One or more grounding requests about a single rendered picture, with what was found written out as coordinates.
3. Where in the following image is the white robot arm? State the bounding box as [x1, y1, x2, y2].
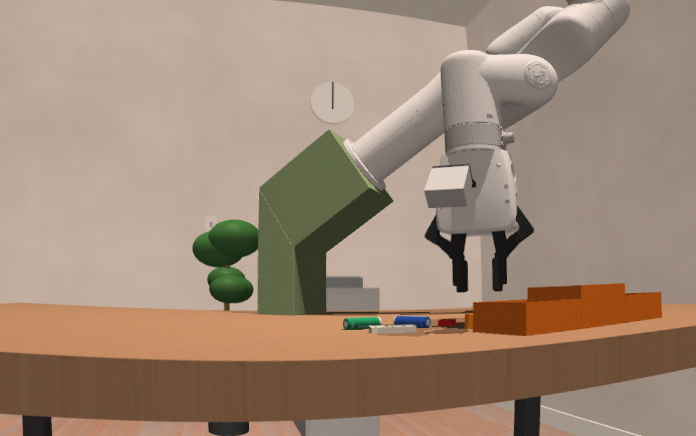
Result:
[343, 0, 630, 208]

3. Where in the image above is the blue battery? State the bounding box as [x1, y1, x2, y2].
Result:
[393, 316, 431, 328]

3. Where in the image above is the green battery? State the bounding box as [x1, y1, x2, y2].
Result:
[343, 317, 382, 330]

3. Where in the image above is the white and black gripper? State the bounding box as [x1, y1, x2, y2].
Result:
[425, 144, 534, 292]

